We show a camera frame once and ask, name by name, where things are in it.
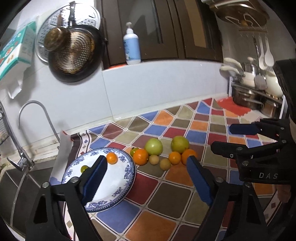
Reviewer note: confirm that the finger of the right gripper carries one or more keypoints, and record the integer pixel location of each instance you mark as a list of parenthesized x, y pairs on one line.
[(240, 152), (276, 129)]

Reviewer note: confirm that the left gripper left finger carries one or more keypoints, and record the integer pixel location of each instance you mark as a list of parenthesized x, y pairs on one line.
[(46, 221)]

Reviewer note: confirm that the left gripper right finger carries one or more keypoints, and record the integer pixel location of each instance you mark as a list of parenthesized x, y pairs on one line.
[(247, 220)]

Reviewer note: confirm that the brown round longan fruit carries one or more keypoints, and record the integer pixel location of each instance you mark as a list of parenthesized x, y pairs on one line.
[(153, 159)]

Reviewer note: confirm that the large orange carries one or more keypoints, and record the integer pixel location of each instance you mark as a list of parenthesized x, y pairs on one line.
[(140, 157)]

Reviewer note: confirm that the steel pots on rack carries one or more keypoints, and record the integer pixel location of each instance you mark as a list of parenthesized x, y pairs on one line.
[(254, 88)]

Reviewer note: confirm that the stainless steel sink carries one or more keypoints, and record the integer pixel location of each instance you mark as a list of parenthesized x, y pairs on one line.
[(19, 191)]

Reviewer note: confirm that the small green tomato on plate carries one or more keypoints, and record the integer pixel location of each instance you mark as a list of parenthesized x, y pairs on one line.
[(83, 168)]

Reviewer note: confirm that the orange behind finger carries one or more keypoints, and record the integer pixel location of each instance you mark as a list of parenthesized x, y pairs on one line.
[(188, 153)]

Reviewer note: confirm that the yellow green pear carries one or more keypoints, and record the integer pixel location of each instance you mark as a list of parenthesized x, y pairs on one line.
[(179, 144)]

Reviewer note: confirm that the small orange mandarin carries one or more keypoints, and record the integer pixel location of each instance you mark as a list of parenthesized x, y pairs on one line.
[(175, 158)]

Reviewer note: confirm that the blue white porcelain plate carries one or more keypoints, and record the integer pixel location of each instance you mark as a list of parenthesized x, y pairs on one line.
[(116, 183)]

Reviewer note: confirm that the white ladles hanging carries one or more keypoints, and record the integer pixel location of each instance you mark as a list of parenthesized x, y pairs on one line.
[(266, 60)]

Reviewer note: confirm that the colourful diamond pattern mat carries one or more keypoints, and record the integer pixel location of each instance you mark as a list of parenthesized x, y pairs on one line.
[(163, 203)]

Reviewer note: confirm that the small orange on plate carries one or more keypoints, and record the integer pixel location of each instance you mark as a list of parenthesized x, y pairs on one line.
[(112, 158)]

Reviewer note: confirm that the large green apple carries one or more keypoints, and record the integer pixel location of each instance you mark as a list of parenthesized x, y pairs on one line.
[(154, 146)]

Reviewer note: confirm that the thin curved steel faucet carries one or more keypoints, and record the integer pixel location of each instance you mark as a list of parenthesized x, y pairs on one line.
[(35, 124)]

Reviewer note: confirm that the white blue pump bottle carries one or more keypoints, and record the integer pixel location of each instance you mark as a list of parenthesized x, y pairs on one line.
[(131, 46)]

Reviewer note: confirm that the black frying pan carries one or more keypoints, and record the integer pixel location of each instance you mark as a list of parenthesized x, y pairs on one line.
[(81, 55)]

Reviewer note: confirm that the teal white paper box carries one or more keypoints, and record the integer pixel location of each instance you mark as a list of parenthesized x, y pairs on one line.
[(16, 55)]

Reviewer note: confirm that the brass pot lid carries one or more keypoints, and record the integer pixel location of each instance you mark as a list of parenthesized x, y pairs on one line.
[(56, 38)]

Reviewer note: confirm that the perforated steel steamer tray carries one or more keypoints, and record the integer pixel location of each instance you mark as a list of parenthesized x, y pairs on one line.
[(84, 15)]

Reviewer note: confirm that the black wire sink basket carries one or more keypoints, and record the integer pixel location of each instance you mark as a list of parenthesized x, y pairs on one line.
[(4, 135)]

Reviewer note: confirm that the dark wooden window frame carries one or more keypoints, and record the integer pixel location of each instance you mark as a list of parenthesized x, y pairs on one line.
[(166, 30)]

